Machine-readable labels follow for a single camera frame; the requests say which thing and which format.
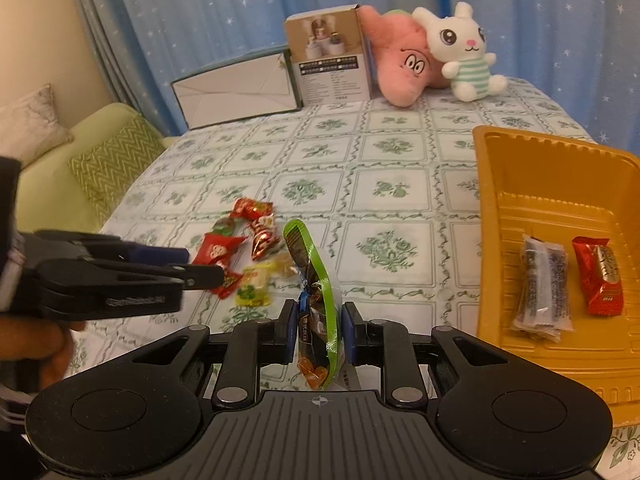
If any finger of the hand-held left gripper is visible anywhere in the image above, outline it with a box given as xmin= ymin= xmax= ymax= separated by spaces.
xmin=34 ymin=230 xmax=190 ymax=267
xmin=22 ymin=258 xmax=225 ymax=293

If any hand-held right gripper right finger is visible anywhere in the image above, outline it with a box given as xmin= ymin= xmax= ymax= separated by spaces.
xmin=341 ymin=301 xmax=511 ymax=411

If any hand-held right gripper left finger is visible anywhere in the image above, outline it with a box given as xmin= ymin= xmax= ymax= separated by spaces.
xmin=127 ymin=299 xmax=301 ymax=411

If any green-edged clear snack packet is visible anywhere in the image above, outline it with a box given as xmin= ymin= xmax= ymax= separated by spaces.
xmin=282 ymin=219 xmax=361 ymax=392

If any small red candy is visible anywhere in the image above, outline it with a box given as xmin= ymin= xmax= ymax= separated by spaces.
xmin=207 ymin=269 xmax=242 ymax=297

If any red candy with shiny print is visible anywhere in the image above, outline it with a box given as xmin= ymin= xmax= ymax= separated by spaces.
xmin=229 ymin=198 xmax=274 ymax=222

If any gold plastic tray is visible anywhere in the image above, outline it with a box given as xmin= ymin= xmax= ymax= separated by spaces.
xmin=472 ymin=125 xmax=640 ymax=428

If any person's left hand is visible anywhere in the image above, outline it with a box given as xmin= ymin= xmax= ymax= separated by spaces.
xmin=0 ymin=316 xmax=89 ymax=394

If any flat red snack packet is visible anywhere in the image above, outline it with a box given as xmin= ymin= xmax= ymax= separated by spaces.
xmin=191 ymin=232 xmax=249 ymax=266

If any yellow wrapped candy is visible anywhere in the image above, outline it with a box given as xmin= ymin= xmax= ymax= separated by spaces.
xmin=235 ymin=262 xmax=274 ymax=308

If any clear-wrapped brown candy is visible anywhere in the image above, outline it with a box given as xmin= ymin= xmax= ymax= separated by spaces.
xmin=270 ymin=252 xmax=301 ymax=281

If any red and gold twisted candy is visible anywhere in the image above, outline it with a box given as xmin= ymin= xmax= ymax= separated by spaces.
xmin=250 ymin=214 xmax=282 ymax=262

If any light green sofa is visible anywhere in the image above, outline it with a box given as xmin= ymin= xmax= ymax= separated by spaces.
xmin=0 ymin=102 xmax=173 ymax=241

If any green zigzag cushion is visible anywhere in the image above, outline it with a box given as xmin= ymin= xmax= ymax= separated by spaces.
xmin=67 ymin=112 xmax=168 ymax=223

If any green floral tablecloth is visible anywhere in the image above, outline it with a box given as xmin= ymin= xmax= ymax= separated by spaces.
xmin=67 ymin=77 xmax=640 ymax=476

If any flat white cardboard box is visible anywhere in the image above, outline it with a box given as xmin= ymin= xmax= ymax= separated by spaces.
xmin=171 ymin=49 xmax=303 ymax=131

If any beige cushion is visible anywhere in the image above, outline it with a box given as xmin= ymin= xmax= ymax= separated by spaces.
xmin=0 ymin=84 xmax=75 ymax=171

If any blue star curtain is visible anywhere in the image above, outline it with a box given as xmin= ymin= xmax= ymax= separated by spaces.
xmin=65 ymin=0 xmax=640 ymax=146

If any upright printed product box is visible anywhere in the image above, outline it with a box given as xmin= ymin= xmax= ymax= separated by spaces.
xmin=284 ymin=4 xmax=373 ymax=106

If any red and gold snack packet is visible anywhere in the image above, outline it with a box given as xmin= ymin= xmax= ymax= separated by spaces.
xmin=571 ymin=236 xmax=625 ymax=317

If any pink star plush toy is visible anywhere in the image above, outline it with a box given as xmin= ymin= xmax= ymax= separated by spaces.
xmin=359 ymin=5 xmax=451 ymax=108

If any white rabbit plush toy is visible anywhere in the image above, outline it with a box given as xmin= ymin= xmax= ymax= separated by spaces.
xmin=412 ymin=1 xmax=507 ymax=100

